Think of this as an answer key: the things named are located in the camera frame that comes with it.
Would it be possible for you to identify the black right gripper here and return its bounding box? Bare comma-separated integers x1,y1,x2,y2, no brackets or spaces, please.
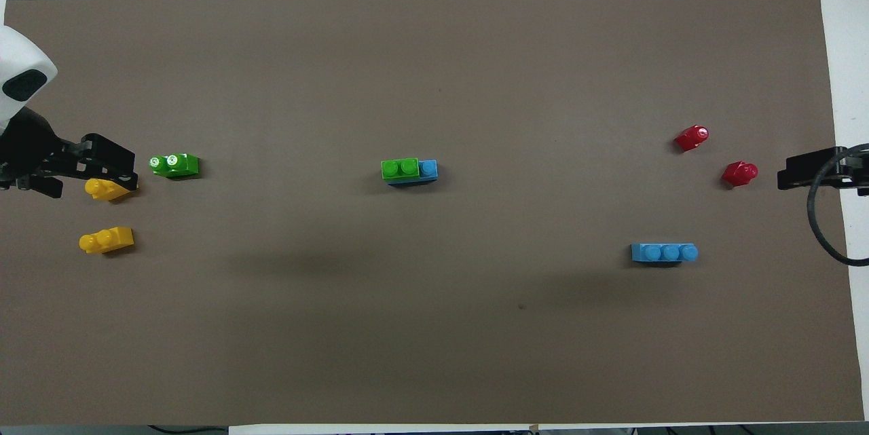
777,147,869,195

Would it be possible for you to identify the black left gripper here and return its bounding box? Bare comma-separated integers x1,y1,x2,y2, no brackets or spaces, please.
0,108,141,200

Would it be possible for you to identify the plain green two-stud block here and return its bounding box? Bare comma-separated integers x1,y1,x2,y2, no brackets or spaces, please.
381,158,421,181

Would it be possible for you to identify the blue three-stud block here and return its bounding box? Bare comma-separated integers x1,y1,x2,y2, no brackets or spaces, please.
387,159,439,187
631,243,699,264

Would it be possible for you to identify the yellow two-stud block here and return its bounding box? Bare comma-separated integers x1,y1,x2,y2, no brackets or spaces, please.
84,177,136,202
79,227,134,254

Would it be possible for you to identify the red single-stud block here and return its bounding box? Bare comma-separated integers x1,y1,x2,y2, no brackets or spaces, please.
721,161,759,187
674,125,710,153

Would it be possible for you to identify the green block with white-printed studs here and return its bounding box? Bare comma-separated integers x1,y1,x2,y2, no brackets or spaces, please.
149,153,200,179

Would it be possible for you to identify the brown table mat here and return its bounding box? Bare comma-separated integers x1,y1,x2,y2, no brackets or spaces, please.
0,0,866,428

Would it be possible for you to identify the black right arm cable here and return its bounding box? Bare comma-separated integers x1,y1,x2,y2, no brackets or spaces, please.
806,143,869,267

